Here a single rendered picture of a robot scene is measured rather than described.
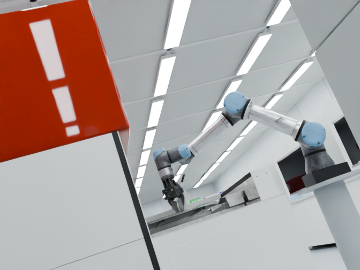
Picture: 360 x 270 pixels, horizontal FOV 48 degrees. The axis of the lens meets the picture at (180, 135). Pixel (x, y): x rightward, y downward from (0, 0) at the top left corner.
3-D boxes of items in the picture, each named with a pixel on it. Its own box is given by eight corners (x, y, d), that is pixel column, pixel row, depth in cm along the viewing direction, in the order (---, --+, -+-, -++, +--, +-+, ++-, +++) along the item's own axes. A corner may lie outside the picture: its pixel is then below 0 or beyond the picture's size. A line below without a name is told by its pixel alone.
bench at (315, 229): (350, 247, 586) (295, 121, 638) (298, 253, 755) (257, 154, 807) (410, 223, 612) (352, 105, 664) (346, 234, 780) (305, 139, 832)
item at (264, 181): (261, 201, 178) (249, 171, 181) (229, 217, 229) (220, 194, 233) (280, 194, 180) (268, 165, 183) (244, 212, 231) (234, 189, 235)
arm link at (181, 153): (188, 145, 223) (170, 152, 224) (184, 141, 212) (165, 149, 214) (193, 158, 221) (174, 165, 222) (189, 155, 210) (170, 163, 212)
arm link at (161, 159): (164, 145, 214) (149, 151, 215) (171, 165, 211) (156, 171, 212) (167, 148, 222) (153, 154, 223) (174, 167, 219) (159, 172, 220)
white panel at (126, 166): (143, 237, 140) (111, 132, 151) (134, 250, 216) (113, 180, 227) (152, 234, 141) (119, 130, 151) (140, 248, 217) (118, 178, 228)
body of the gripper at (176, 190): (164, 201, 208) (157, 179, 211) (170, 201, 216) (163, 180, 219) (178, 196, 206) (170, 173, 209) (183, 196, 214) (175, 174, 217)
